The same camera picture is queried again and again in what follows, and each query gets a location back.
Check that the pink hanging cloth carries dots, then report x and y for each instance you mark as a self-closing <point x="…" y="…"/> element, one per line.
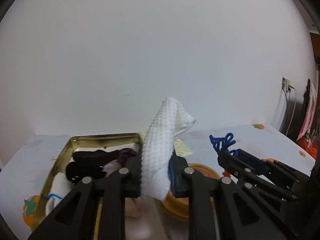
<point x="310" y="112"/>

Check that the black velvet cloth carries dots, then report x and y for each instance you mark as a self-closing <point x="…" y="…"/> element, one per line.
<point x="82" y="171"/>

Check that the gold rectangular tin tray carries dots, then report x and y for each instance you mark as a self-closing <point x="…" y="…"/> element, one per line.
<point x="100" y="138"/>

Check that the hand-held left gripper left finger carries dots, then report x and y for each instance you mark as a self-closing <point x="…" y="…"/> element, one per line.
<point x="132" y="180"/>

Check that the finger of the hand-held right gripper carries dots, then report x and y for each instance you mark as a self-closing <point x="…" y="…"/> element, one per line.
<point x="252" y="162"/>
<point x="237" y="170"/>

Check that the round gold tin pink label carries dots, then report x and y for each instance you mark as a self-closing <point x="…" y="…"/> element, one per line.
<point x="175" y="207"/>

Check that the blue yarn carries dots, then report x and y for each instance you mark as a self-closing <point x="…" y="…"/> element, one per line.
<point x="220" y="142"/>

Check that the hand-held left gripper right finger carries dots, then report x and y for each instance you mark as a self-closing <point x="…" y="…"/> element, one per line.
<point x="175" y="180"/>

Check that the purple velvet scrunchie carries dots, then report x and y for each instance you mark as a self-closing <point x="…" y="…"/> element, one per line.
<point x="125" y="155"/>

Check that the white waffle cloth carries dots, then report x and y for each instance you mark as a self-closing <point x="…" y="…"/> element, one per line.
<point x="60" y="185"/>
<point x="157" y="150"/>

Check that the brown wooden furniture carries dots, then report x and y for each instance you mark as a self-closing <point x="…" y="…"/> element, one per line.
<point x="315" y="45"/>

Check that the orange yarn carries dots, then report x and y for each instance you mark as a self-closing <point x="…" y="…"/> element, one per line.
<point x="225" y="173"/>

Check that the red bag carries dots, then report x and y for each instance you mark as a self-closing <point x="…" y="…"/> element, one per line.
<point x="308" y="146"/>

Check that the wall power outlet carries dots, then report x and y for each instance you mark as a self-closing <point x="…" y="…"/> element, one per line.
<point x="285" y="83"/>

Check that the black terry cloth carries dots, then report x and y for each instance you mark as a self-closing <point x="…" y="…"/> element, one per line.
<point x="95" y="156"/>

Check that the yellow dotted tissue pack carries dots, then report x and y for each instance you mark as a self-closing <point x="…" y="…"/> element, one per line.
<point x="183" y="148"/>

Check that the dark hanging garment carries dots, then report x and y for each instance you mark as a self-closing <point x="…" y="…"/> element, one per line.
<point x="306" y="97"/>

